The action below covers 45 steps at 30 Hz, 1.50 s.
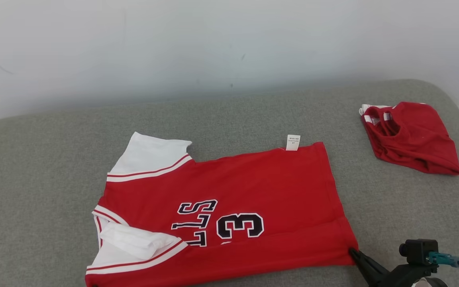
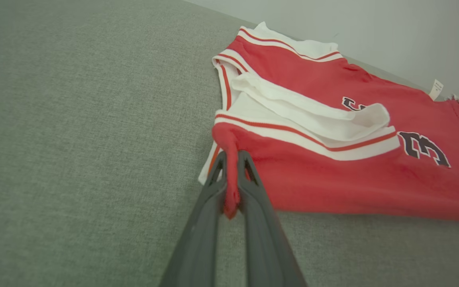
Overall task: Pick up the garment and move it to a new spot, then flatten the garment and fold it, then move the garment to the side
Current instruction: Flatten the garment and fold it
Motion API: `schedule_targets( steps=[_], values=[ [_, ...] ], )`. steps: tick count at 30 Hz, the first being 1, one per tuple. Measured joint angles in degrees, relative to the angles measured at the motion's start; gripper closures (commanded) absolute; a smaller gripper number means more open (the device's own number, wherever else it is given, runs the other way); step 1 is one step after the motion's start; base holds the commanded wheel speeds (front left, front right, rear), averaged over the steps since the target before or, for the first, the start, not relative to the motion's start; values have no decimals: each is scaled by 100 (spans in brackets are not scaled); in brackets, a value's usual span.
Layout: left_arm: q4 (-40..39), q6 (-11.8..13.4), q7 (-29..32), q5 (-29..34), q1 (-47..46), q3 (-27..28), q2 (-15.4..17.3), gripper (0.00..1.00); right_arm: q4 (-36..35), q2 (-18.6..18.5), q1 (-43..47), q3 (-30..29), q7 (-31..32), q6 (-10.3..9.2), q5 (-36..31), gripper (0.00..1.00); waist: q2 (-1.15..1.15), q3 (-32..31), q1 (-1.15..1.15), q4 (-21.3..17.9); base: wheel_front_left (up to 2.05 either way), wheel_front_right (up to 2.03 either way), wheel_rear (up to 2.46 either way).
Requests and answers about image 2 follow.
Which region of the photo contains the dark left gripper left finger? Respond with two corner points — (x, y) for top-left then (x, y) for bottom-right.
(159, 151), (228, 287)

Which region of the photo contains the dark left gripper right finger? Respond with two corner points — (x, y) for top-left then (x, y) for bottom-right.
(237, 150), (308, 287)

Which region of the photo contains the red jersey with white trim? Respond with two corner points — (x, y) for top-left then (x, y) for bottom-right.
(198, 22), (459, 223)

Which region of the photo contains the grey fabric sofa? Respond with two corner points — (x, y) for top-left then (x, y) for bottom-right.
(0, 0), (459, 287)

